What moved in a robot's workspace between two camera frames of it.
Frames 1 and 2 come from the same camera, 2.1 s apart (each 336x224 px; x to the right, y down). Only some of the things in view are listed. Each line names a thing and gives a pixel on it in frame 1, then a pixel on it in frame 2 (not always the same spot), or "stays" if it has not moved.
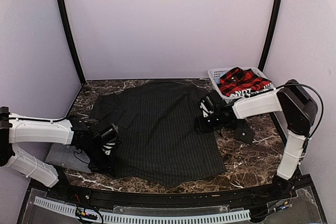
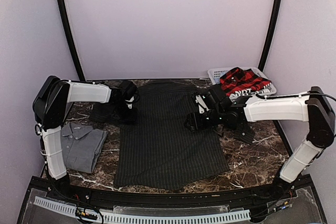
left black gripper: (105, 169) → (130, 120)
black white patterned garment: (246, 92) stays
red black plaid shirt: (237, 79) stays
